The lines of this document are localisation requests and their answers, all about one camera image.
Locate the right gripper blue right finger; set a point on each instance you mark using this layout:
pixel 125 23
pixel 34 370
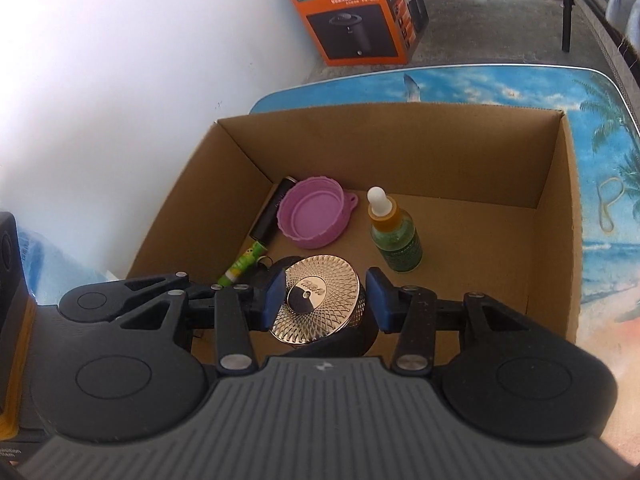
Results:
pixel 409 311

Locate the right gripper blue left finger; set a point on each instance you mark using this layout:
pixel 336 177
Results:
pixel 239 310

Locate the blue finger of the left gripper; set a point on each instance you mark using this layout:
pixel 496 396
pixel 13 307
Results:
pixel 204 295

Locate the green dropper bottle orange collar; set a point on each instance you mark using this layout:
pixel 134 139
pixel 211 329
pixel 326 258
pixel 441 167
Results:
pixel 393 232

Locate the black electrical tape roll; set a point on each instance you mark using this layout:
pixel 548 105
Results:
pixel 266 225

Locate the gold lid dark jar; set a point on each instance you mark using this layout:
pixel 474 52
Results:
pixel 321 308

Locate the pink plastic lid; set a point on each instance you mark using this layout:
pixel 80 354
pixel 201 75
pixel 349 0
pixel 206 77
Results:
pixel 315 212

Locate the large brown cardboard box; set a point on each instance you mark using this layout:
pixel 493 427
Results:
pixel 492 193

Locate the tan rubber band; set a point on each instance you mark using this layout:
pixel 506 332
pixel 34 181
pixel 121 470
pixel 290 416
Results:
pixel 609 192

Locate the beach print table mat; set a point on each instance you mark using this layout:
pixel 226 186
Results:
pixel 606 142

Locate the orange Philips appliance box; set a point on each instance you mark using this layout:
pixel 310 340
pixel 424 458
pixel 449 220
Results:
pixel 364 32

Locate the green tube with key ring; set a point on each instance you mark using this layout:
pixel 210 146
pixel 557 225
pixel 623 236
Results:
pixel 242 264

